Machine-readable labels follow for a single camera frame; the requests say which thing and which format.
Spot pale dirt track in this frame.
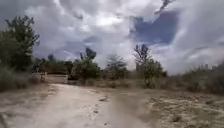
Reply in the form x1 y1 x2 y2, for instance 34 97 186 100
6 83 154 128

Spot dry bare ground strip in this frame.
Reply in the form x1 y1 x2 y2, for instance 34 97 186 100
0 83 58 128

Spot dry grass verge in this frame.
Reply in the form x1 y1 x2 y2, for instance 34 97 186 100
99 87 224 128

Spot low pale wall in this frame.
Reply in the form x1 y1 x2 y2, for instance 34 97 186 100
40 73 70 85

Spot dry scrub bushes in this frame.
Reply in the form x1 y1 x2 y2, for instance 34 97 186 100
163 63 224 95

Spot large green tree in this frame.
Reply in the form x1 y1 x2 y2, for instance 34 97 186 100
0 15 41 73

